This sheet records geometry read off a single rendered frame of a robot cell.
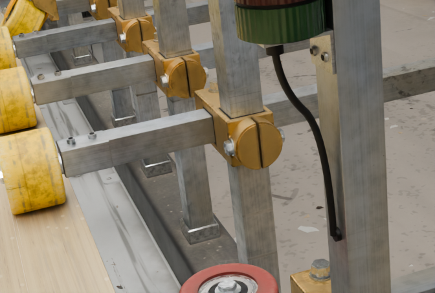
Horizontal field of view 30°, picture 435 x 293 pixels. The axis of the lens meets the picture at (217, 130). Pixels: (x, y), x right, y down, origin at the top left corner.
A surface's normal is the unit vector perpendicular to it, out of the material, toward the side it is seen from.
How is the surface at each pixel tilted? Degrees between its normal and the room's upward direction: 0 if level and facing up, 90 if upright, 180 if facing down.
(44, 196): 109
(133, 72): 90
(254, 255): 90
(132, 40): 90
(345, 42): 90
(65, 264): 0
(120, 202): 0
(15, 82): 40
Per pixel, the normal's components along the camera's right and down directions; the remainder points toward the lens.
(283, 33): -0.04, 0.37
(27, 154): 0.13, -0.48
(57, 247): -0.11, -0.92
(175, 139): 0.32, 0.32
